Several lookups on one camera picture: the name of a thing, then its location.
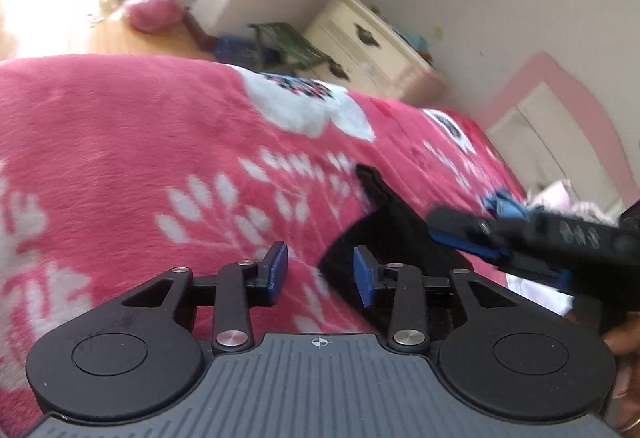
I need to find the black smile t-shirt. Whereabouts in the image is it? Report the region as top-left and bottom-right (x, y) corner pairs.
(318, 164), (473, 334)

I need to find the green folding stool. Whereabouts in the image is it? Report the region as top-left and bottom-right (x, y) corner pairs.
(247, 22), (331, 76)

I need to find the operator right hand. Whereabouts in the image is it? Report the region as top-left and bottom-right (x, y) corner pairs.
(603, 313), (640, 438)

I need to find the white grey shirt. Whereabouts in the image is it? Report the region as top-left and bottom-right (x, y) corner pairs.
(506, 275), (573, 316)

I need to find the blue garment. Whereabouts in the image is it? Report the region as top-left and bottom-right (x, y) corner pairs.
(482, 189), (529, 219)

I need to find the houndstooth knit garment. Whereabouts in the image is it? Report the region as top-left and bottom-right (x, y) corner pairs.
(525, 178), (618, 227)

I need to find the pink white headboard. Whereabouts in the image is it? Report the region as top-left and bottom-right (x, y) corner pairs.
(472, 53), (639, 217)

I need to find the pink floral bed blanket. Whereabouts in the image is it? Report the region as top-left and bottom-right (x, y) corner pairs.
(1, 55), (523, 437)

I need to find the cream nightstand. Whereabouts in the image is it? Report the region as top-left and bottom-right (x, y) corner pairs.
(304, 0), (448, 107)

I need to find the pink bag on floor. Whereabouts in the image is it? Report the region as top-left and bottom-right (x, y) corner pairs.
(122, 0), (186, 34)

